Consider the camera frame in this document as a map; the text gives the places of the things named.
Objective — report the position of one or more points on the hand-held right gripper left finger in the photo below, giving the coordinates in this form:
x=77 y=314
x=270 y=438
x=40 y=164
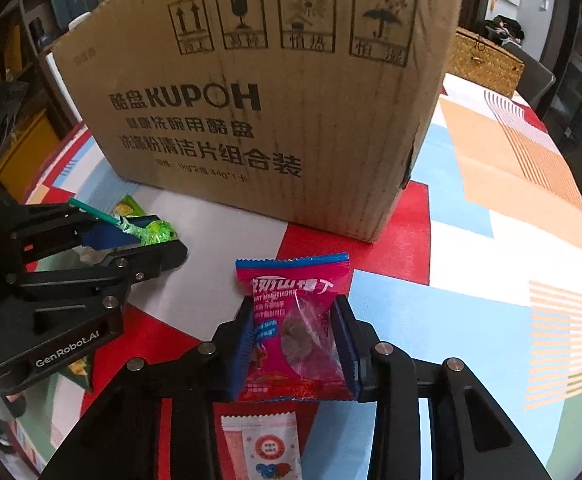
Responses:
x=241 y=355

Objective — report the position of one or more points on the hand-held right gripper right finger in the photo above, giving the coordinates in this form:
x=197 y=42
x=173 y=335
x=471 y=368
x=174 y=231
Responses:
x=345 y=355

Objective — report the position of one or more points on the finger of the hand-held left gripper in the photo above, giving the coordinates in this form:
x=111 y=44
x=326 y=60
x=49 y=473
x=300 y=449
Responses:
x=136 y=265
x=106 y=234

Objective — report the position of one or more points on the green lollipop with green stick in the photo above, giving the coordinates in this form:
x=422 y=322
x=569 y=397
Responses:
x=153 y=232

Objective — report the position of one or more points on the pink snack packet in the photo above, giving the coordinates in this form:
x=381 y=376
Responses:
x=291 y=320

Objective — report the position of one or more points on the brown cardboard box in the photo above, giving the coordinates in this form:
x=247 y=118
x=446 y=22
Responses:
x=271 y=60

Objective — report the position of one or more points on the yellow green candy packet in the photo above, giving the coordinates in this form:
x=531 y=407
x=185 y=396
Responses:
x=128 y=206

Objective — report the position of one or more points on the green chip packet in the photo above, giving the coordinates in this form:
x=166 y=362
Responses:
x=80 y=372

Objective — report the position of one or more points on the white snack packet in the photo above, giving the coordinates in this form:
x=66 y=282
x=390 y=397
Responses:
x=266 y=450

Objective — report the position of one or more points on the yellow storage box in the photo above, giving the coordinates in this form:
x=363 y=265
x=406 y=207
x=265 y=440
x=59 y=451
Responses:
x=21 y=155

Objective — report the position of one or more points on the woven straw basket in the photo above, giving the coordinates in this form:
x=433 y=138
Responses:
x=486 y=65

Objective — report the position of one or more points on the grey dining chair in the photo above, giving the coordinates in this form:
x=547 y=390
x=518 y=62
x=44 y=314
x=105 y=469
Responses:
x=538 y=77

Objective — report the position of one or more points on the black bag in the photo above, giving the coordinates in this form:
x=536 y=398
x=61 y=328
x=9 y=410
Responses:
x=503 y=27

